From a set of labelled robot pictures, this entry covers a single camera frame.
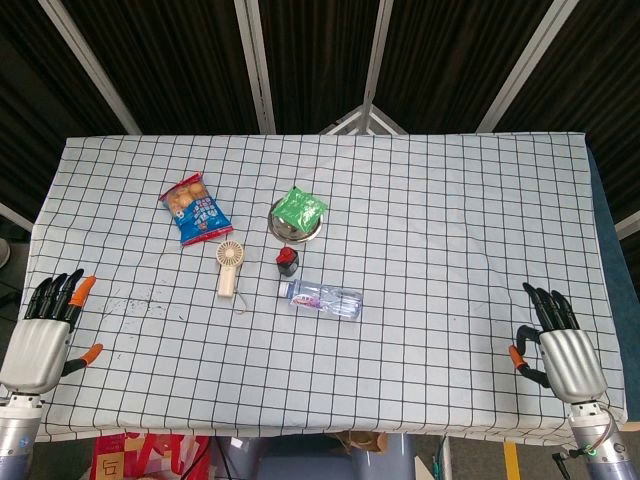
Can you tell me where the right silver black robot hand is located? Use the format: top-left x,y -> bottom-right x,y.
508,282 -> 609,404

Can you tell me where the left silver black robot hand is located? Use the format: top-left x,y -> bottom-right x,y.
0,268 -> 104,396

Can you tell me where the beige handheld fan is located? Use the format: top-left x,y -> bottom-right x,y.
215,239 -> 248,316

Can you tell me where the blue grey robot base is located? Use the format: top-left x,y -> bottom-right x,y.
214,432 -> 416,480

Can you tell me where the red patterned bag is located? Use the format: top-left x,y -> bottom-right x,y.
93,432 -> 211,480

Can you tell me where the white black checked tablecloth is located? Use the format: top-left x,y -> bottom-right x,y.
19,131 -> 629,445

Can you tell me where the blue red snack bag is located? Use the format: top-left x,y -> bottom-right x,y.
158,171 -> 235,248

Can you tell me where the brown paper bag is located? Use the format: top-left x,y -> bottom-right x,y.
333,430 -> 389,455

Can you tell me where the clear plastic water bottle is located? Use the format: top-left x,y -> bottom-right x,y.
278,278 -> 364,322

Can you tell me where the black bottle with red cap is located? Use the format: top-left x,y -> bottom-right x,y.
275,246 -> 300,278

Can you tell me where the stainless steel bowl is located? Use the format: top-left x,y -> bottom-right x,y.
268,197 -> 324,243

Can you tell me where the green snack packet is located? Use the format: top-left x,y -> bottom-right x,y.
272,184 -> 329,233

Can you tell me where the white metal frame post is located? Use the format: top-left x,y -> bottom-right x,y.
476,0 -> 584,133
360,0 -> 396,117
37,0 -> 143,135
233,0 -> 277,134

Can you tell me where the white triangular frame bracket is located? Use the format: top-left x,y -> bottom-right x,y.
318,104 -> 408,135

